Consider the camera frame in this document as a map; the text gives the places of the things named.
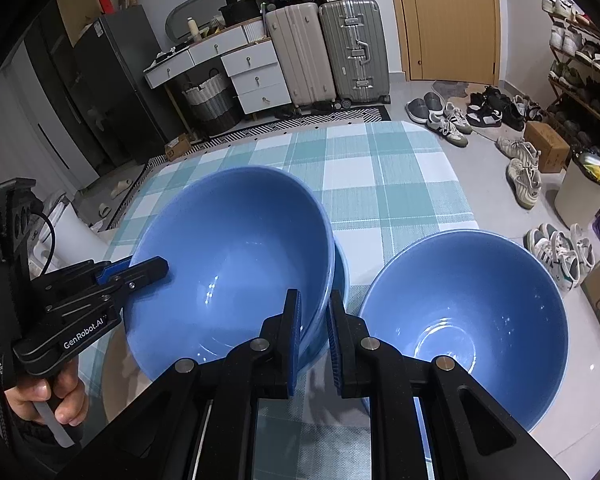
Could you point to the blue bowl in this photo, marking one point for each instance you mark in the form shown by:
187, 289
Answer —
486, 302
337, 284
235, 242

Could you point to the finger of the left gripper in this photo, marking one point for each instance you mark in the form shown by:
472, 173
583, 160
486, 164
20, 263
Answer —
129, 278
112, 269

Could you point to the beige suitcase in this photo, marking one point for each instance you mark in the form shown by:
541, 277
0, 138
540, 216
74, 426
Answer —
301, 50

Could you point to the woven laundry basket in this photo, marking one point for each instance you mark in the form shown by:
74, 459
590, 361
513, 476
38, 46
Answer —
214, 106

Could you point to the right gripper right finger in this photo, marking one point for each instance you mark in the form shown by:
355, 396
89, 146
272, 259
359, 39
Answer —
428, 420

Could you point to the blue bowl back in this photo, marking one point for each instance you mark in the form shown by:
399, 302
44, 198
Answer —
337, 284

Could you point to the oval mirror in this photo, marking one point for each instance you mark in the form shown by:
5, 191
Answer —
201, 11

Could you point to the grey slippers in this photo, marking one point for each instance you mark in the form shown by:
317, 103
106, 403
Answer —
419, 110

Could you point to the small brown cardboard box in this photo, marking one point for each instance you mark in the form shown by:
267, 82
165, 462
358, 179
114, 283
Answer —
554, 150

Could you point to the person's left hand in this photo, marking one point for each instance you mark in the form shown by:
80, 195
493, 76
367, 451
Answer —
67, 387

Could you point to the white trash bin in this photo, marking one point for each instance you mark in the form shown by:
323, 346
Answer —
578, 198

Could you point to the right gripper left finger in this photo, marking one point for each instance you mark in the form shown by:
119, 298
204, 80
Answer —
199, 421

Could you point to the silver suitcase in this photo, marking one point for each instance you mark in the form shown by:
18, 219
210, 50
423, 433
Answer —
356, 48

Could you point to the wooden shoe rack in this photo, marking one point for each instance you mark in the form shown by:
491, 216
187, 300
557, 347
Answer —
574, 75

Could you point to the teal checked tablecloth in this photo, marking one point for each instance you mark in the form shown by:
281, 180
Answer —
383, 186

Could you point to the white electric kettle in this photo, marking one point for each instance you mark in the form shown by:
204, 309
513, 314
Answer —
75, 241

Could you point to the white drawer desk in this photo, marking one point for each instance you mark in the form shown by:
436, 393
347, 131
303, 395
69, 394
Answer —
249, 61

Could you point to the black refrigerator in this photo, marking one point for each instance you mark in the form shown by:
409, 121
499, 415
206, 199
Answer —
112, 55

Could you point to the wooden door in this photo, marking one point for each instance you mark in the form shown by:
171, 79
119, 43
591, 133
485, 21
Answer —
454, 40

